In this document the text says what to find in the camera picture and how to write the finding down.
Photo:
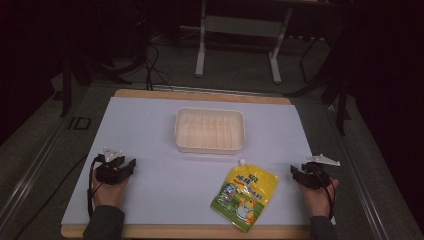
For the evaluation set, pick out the yellow spout pouch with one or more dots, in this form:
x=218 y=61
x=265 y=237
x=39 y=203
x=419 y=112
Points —
x=245 y=197

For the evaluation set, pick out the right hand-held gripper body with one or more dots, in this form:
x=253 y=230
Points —
x=315 y=175

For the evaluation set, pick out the white plastic basket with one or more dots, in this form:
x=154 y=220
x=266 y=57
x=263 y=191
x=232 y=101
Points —
x=209 y=130

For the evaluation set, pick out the white table mat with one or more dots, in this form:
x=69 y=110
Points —
x=186 y=160

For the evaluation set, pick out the black metal stand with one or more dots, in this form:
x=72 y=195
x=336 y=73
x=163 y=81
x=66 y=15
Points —
x=66 y=83
x=333 y=86

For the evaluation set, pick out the person's left hand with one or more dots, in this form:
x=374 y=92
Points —
x=108 y=193

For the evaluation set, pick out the white metal stand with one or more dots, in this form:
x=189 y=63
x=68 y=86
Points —
x=240 y=40

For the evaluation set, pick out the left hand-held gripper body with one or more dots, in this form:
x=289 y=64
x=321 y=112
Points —
x=108 y=170

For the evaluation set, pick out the person's right hand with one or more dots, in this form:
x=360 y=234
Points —
x=319 y=200

